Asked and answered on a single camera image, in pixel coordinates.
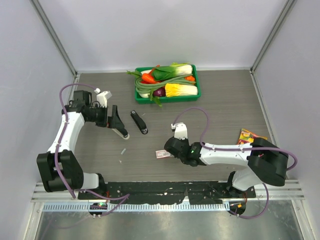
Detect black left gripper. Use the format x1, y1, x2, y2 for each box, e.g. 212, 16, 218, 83
86, 104, 125, 129

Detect red white staple box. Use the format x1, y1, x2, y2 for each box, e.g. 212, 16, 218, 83
155, 149, 172, 159

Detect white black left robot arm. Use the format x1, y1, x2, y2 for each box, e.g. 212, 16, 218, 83
36, 89, 130, 200

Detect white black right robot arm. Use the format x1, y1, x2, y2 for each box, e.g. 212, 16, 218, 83
164, 137, 289, 198

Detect green long beans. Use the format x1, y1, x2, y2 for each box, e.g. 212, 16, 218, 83
134, 75, 196, 95

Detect green plastic tray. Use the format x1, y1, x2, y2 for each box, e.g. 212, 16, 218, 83
127, 62, 202, 106

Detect purple red onion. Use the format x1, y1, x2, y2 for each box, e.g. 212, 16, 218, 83
153, 87, 166, 97

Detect yellow white napa cabbage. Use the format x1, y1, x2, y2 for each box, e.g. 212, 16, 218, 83
164, 83, 198, 98

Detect colourful candy packet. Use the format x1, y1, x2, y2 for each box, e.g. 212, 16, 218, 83
237, 128, 268, 145

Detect small orange carrot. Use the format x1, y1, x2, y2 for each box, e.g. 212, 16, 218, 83
184, 75, 196, 82

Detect white green bok choy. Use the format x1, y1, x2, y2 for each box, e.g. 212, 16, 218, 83
151, 63, 193, 81

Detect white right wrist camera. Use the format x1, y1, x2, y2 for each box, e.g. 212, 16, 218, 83
170, 122, 188, 140

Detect slotted cable duct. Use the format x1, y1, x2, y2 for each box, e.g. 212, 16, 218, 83
42, 201, 230, 213

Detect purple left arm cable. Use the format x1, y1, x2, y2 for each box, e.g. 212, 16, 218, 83
54, 83, 131, 217

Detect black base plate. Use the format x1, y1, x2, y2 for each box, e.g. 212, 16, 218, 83
94, 181, 256, 205

